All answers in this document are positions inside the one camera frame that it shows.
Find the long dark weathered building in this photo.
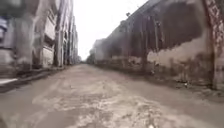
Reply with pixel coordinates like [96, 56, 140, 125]
[99, 0, 224, 93]

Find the raised concrete kerb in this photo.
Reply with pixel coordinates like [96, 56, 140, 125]
[0, 65, 66, 94]

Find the weathered grey building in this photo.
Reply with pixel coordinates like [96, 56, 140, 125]
[0, 0, 80, 80]

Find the pale building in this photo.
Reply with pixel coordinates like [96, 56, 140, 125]
[87, 38, 106, 65]

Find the worn grey concrete road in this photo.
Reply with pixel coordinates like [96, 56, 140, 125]
[0, 63, 224, 128]

